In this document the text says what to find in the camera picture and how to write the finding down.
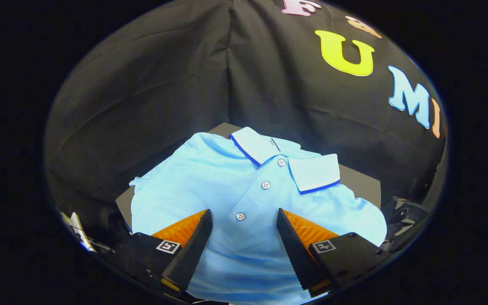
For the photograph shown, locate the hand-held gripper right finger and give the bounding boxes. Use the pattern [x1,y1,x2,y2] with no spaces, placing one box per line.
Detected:
[276,208,391,298]

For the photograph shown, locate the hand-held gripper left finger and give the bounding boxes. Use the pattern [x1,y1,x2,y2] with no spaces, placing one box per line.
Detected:
[115,209,213,295]

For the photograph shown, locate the light blue polo shirt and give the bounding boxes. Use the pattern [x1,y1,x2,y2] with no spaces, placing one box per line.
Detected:
[129,126,388,305]

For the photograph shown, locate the dark grey cabinet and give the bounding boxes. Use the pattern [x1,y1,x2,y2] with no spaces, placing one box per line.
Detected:
[115,122,383,231]

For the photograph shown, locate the small white device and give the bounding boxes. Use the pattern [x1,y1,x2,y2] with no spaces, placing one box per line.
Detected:
[60,211,97,253]

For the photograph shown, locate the black backdrop cloth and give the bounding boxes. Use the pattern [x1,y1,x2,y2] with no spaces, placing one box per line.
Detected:
[44,0,449,223]

